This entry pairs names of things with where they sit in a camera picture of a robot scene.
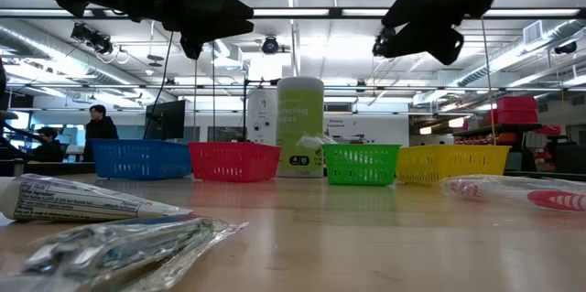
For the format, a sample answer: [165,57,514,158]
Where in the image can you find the packaged silver nail clipper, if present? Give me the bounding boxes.
[0,212,250,292]

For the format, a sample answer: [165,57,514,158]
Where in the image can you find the black overhead frame beam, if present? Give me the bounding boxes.
[0,6,586,21]

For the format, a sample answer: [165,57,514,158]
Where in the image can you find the standing person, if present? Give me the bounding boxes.
[82,103,120,163]

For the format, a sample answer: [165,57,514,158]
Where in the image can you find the blue plastic basket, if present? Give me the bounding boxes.
[90,138,192,180]

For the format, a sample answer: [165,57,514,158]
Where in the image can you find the black ceiling fixture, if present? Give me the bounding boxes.
[70,22,114,57]

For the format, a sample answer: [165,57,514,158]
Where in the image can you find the red plastic basket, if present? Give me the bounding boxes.
[188,141,283,183]

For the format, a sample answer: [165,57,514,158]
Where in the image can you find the red storage bins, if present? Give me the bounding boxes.
[487,95,539,125]

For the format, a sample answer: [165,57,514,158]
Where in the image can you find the hanging black cable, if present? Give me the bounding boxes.
[141,30,175,141]

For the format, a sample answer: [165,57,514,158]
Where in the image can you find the white panel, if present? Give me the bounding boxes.
[245,88,278,146]

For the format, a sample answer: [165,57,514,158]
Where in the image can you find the seated person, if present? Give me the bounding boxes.
[31,126,65,164]

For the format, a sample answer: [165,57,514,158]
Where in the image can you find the green plastic basket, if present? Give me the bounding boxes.
[321,143,402,187]

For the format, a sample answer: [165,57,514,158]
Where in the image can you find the black ceiling camera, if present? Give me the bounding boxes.
[261,35,280,55]

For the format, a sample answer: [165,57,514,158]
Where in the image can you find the yellow plastic basket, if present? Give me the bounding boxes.
[396,144,512,187]

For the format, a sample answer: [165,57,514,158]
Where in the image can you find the white purple toothpaste tube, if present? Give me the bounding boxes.
[0,172,193,223]

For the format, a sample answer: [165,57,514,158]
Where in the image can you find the green white wipes canister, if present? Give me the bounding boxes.
[275,75,325,178]

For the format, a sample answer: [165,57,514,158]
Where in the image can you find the black room monitor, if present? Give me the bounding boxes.
[144,99,187,141]

